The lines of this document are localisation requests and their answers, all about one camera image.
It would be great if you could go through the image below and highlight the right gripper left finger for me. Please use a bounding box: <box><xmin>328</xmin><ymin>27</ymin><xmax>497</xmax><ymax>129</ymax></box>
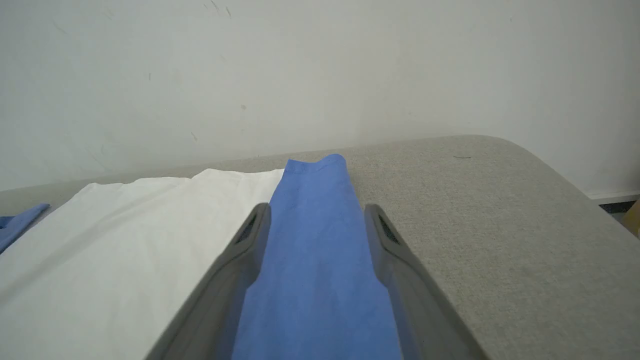
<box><xmin>144</xmin><ymin>202</ymin><xmax>272</xmax><ymax>360</ymax></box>

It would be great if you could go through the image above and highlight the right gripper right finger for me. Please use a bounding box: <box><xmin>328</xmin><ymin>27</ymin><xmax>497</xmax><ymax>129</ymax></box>
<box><xmin>363</xmin><ymin>203</ymin><xmax>489</xmax><ymax>360</ymax></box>

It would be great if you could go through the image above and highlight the blue and white shirt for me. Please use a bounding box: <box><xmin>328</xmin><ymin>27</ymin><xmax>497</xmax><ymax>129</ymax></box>
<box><xmin>0</xmin><ymin>153</ymin><xmax>404</xmax><ymax>360</ymax></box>

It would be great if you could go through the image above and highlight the white baseboard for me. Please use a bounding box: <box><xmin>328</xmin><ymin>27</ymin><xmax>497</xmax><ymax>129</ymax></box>
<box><xmin>584</xmin><ymin>189</ymin><xmax>640</xmax><ymax>205</ymax></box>

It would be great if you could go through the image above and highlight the tan wooden object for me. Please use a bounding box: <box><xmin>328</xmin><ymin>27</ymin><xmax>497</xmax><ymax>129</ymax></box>
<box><xmin>621</xmin><ymin>199</ymin><xmax>640</xmax><ymax>239</ymax></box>

